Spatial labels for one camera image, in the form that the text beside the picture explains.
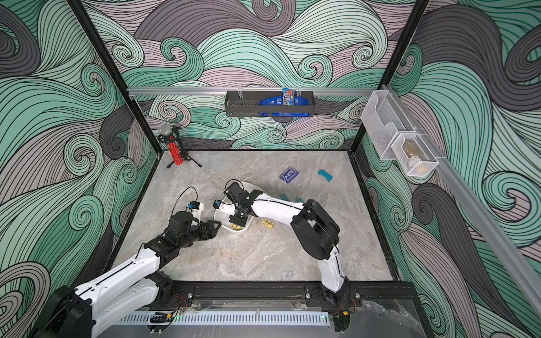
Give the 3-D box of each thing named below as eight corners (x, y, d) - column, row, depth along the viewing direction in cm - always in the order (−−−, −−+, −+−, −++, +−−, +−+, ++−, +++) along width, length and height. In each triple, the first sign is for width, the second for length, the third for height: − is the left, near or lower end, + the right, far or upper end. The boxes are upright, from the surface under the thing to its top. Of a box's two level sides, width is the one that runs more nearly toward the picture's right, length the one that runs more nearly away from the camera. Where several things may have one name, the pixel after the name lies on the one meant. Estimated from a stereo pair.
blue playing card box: (279, 178, 110) (279, 175, 108) (289, 168, 115) (289, 165, 113) (288, 184, 108) (288, 181, 106) (298, 174, 112) (298, 171, 110)
